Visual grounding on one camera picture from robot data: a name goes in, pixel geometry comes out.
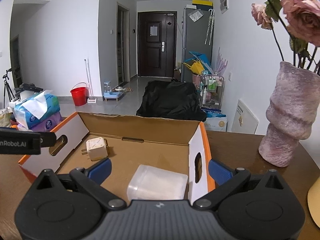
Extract white cube plug adapter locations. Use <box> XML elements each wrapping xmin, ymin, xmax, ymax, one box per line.
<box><xmin>81</xmin><ymin>137</ymin><xmax>108</xmax><ymax>161</ymax></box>

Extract translucent plastic container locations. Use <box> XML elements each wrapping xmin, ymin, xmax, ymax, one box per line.
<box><xmin>127</xmin><ymin>165</ymin><xmax>188</xmax><ymax>201</ymax></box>

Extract blue tissue pack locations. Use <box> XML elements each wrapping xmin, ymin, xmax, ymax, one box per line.
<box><xmin>13</xmin><ymin>90</ymin><xmax>60</xmax><ymax>129</ymax></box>

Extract purple tissue pack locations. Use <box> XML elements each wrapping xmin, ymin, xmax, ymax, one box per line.
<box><xmin>30</xmin><ymin>112</ymin><xmax>62</xmax><ymax>132</ymax></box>

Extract red cardboard box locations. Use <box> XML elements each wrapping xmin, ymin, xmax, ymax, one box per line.
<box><xmin>18</xmin><ymin>112</ymin><xmax>215</xmax><ymax>202</ymax></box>

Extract red bucket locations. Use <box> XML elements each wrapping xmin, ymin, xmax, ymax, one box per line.
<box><xmin>70</xmin><ymin>82</ymin><xmax>87</xmax><ymax>107</ymax></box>

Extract cream yellow thermos bottle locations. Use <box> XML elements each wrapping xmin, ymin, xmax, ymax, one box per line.
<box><xmin>307</xmin><ymin>177</ymin><xmax>320</xmax><ymax>228</ymax></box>

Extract blue pet feeder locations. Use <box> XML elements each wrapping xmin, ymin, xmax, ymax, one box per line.
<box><xmin>103</xmin><ymin>81</ymin><xmax>124</xmax><ymax>101</ymax></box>

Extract pink textured vase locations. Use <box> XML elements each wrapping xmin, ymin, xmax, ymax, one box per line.
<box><xmin>258</xmin><ymin>61</ymin><xmax>319</xmax><ymax>167</ymax></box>

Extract metal trolley with bottles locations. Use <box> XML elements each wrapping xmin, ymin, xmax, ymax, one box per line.
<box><xmin>200</xmin><ymin>74</ymin><xmax>225</xmax><ymax>110</ymax></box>

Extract black bag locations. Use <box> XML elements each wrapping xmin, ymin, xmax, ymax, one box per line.
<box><xmin>136</xmin><ymin>80</ymin><xmax>207</xmax><ymax>122</ymax></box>

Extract grey refrigerator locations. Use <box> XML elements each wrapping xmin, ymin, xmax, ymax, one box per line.
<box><xmin>181</xmin><ymin>7</ymin><xmax>213</xmax><ymax>82</ymax></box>

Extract dark wooden door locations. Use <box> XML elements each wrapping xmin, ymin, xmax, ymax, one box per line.
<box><xmin>137</xmin><ymin>11</ymin><xmax>177</xmax><ymax>77</ymax></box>

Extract dried pink flowers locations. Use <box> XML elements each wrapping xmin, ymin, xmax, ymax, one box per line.
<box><xmin>251</xmin><ymin>0</ymin><xmax>319</xmax><ymax>75</ymax></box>

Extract white board leaning on wall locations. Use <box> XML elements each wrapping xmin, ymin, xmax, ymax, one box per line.
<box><xmin>231</xmin><ymin>99</ymin><xmax>259</xmax><ymax>134</ymax></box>

